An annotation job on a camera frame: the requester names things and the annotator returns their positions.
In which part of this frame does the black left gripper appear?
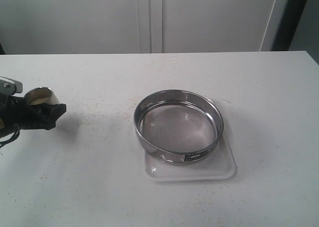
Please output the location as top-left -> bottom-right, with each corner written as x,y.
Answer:
0,94 -> 67,138

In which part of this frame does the white cabinet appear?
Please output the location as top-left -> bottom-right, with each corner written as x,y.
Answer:
0,0 -> 288,54

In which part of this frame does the round steel mesh sieve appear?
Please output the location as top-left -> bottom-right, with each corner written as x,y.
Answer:
134,90 -> 224,164

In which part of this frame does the stainless steel cup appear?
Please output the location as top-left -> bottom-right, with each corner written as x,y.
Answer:
24,87 -> 60,106

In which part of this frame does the white plastic tray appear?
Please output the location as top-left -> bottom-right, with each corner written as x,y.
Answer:
130,98 -> 237,182

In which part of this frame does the grain mixture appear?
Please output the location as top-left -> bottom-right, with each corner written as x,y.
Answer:
29,97 -> 50,106

